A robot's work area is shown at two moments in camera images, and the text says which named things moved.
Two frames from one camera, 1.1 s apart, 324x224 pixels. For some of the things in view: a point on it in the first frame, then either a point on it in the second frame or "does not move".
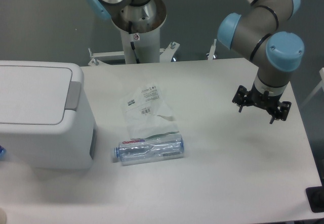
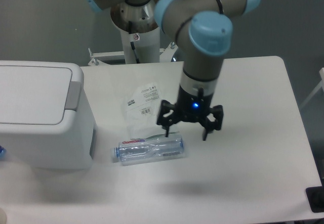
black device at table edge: [315, 197] does not move
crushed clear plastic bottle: [135, 151] does not move
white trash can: [45, 121] does not move
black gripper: [267, 103] -> [192, 107]
